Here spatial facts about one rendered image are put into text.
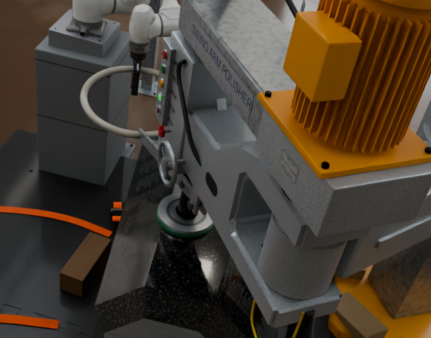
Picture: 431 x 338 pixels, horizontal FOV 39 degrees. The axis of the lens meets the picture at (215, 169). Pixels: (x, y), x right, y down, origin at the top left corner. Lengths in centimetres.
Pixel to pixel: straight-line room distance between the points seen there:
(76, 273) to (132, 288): 89
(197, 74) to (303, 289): 68
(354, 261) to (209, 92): 66
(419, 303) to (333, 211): 107
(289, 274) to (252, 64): 51
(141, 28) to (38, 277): 129
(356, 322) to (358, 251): 60
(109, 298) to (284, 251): 88
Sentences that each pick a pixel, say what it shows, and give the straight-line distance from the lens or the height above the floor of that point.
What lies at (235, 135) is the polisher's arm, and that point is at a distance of 175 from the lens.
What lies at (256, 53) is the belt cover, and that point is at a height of 167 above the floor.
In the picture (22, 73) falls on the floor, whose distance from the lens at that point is 460.
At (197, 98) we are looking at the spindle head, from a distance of 184.
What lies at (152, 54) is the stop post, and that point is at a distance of 433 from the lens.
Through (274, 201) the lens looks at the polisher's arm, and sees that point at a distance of 142.
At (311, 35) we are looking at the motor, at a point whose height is 192.
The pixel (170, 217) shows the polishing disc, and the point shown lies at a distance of 225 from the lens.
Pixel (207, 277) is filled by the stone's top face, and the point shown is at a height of 80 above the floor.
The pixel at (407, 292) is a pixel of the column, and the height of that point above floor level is 92.
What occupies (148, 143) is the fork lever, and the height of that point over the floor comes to 93.
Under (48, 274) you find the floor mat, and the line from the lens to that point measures 313.
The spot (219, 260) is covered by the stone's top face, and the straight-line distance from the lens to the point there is 217.
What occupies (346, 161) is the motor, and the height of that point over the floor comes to 170.
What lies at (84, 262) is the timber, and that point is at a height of 14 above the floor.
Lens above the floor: 238
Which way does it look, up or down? 38 degrees down
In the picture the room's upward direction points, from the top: 11 degrees clockwise
